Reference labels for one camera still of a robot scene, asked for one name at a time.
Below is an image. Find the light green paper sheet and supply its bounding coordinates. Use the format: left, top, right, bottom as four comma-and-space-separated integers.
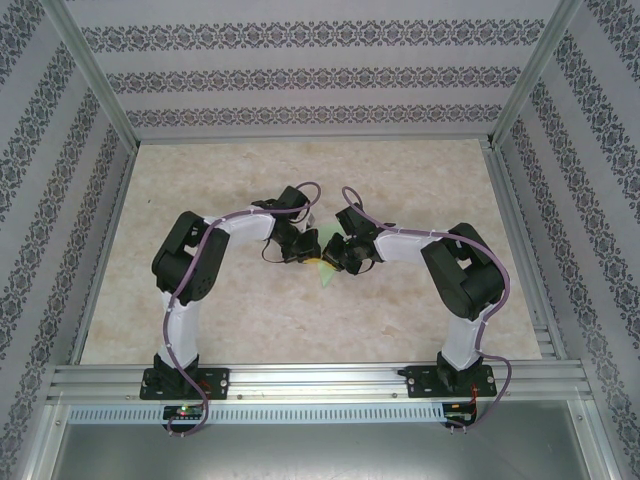
313, 224, 346, 289

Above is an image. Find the right circuit board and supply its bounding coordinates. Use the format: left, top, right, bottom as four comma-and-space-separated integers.
446, 402, 479, 421

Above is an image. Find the circuit board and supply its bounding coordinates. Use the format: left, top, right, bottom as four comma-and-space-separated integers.
163, 404, 206, 420
446, 402, 479, 421

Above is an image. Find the left circuit board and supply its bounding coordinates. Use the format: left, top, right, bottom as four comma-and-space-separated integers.
163, 404, 206, 420

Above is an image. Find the aluminium mounting rail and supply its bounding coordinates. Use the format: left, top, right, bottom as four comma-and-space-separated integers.
47, 360, 594, 401

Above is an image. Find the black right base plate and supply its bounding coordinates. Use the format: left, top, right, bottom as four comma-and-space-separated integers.
405, 364, 497, 400

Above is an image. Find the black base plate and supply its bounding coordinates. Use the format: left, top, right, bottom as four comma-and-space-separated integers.
141, 367, 231, 401
405, 364, 497, 400

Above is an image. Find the slotted grey cable duct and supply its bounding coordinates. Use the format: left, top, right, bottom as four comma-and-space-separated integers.
67, 403, 446, 424

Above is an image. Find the aluminium right side rail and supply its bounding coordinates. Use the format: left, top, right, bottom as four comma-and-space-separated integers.
482, 139, 571, 362

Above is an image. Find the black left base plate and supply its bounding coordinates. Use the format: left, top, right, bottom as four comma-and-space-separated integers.
141, 367, 231, 401

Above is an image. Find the aluminium left side rail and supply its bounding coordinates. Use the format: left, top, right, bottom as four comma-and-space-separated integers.
69, 144, 140, 366

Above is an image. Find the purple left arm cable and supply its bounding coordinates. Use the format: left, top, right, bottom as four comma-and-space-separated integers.
163, 180, 324, 440

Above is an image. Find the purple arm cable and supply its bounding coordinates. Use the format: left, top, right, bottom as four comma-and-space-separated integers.
163, 180, 324, 440
340, 185, 515, 435

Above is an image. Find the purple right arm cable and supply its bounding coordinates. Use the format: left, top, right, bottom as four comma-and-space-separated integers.
340, 185, 515, 435

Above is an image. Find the aluminium left frame post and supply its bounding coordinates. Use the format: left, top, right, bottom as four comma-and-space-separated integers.
44, 0, 141, 149

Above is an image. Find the aluminium frame post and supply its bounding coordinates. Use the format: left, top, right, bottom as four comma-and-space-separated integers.
44, 0, 141, 149
487, 0, 586, 149

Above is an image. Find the aluminium right frame post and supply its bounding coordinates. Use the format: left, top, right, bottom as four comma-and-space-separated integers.
487, 0, 586, 149

